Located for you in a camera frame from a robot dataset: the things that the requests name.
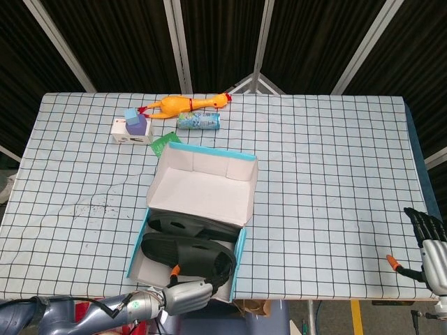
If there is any white triangular metal brace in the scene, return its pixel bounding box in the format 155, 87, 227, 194
226, 73, 287, 95

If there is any yellow rubber chicken toy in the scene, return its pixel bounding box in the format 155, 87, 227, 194
136, 92, 233, 121

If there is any red shopping bag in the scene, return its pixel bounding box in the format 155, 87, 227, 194
71, 299, 149, 335

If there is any black-checked pale blue tablecloth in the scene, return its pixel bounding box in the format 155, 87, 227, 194
0, 92, 436, 302

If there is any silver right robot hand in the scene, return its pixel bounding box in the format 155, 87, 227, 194
386, 207, 447, 297

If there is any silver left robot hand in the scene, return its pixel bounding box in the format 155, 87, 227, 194
162, 264, 214, 317

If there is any brown paper bag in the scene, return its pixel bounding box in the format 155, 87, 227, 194
233, 299, 272, 318

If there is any light blue shoe box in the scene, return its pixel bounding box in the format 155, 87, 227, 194
125, 141, 259, 303

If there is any white metal screen post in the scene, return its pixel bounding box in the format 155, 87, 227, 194
23, 0, 97, 94
330, 0, 399, 95
163, 0, 193, 94
251, 0, 277, 76

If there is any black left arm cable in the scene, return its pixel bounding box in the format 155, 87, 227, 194
13, 295, 126, 319

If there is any white metal frame bar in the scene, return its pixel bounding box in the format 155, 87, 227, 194
424, 146, 447, 169
0, 144, 22, 163

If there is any black slipper with frayed tip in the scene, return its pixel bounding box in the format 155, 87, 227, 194
148, 212, 242, 244

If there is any green card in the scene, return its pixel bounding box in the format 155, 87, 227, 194
150, 131, 182, 157

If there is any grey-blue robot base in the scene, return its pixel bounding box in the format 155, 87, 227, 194
156, 299, 291, 335

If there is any metal table leg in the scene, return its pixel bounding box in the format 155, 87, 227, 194
306, 300, 316, 335

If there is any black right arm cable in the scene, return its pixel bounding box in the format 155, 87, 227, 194
410, 309, 437, 335

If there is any light blue foam block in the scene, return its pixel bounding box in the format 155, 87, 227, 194
124, 107, 141, 126

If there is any white stapler carton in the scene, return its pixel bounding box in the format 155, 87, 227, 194
111, 118, 154, 146

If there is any blue table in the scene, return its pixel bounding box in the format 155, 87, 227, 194
404, 100, 443, 224

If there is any purple foam block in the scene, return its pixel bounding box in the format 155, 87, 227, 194
124, 114, 148, 136

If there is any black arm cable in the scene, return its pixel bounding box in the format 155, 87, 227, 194
410, 309, 437, 335
13, 295, 126, 319

